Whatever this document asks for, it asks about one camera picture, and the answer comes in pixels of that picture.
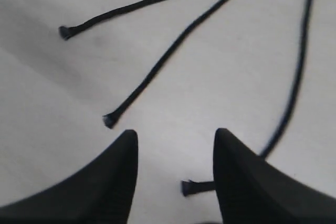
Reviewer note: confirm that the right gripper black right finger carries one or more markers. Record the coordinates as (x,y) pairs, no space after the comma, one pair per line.
(249,190)

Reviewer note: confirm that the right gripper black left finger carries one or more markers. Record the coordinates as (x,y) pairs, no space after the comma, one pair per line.
(101,192)

